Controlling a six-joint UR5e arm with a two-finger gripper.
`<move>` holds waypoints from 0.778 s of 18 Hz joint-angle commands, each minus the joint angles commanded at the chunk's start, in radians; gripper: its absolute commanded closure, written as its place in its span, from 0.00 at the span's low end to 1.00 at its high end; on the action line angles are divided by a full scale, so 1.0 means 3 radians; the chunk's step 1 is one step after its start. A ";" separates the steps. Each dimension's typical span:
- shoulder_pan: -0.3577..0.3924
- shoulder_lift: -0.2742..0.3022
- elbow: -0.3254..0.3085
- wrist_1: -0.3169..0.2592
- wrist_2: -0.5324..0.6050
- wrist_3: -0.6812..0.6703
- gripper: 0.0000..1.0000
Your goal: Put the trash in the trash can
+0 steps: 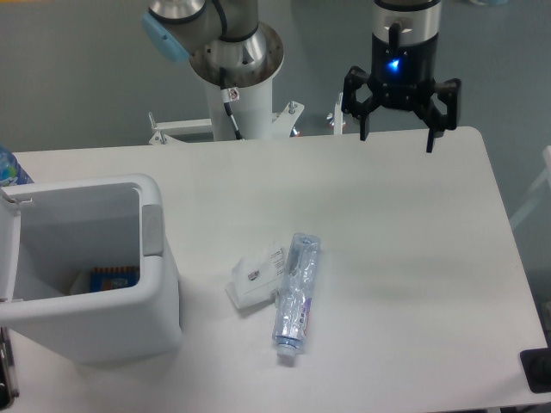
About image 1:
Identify black clamp at table corner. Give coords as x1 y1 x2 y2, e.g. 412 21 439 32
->
520 348 550 394

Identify white frame at right edge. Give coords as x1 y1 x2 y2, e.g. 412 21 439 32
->
509 145 550 231

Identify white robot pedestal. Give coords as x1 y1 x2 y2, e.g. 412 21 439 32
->
149 79 305 145

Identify crushed clear plastic bottle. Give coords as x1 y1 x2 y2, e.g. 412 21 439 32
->
272 233 321 359

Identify orange blue snack wrapper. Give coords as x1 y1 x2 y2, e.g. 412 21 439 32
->
90 266 139 293

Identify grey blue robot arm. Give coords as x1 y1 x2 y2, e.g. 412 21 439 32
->
141 1 461 149

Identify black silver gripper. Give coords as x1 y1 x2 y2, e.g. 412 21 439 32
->
342 1 461 153

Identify blue labelled water bottle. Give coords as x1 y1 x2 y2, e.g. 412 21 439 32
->
1 146 34 187

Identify white bracket with bolt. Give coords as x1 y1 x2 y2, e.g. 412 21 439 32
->
326 92 346 135

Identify black object at left edge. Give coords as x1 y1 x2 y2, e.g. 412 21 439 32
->
1 327 20 410

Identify white trash can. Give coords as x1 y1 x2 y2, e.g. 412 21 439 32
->
1 174 183 363

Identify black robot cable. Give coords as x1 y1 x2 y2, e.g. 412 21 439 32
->
218 66 245 141

